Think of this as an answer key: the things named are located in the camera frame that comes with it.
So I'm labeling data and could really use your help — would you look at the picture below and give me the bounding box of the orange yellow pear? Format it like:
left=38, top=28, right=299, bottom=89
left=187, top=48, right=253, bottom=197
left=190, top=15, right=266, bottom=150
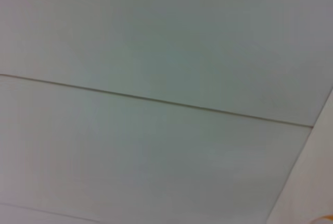
left=313, top=215, right=333, bottom=224

